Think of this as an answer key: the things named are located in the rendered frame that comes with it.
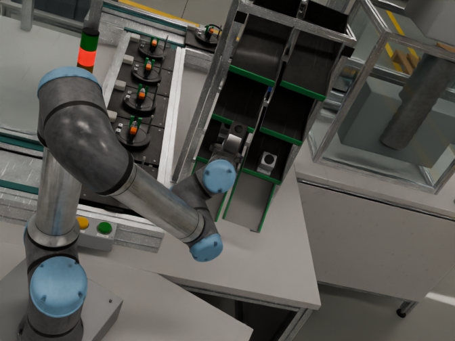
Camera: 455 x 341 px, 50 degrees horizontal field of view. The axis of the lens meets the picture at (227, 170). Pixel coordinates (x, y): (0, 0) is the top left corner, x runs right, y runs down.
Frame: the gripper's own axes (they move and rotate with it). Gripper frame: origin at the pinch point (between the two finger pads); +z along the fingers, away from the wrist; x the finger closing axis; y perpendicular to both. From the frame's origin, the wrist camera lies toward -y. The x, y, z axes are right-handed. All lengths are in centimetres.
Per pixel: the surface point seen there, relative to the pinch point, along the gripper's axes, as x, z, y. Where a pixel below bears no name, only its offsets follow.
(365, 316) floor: 118, 124, 76
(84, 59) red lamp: -50, 2, -7
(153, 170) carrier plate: -20.6, 23.6, 21.6
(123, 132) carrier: -37, 34, 15
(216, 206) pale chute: 4.4, 10.6, 20.7
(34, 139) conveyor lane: -62, 18, 27
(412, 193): 94, 92, -3
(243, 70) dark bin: -5.1, -13.5, -23.0
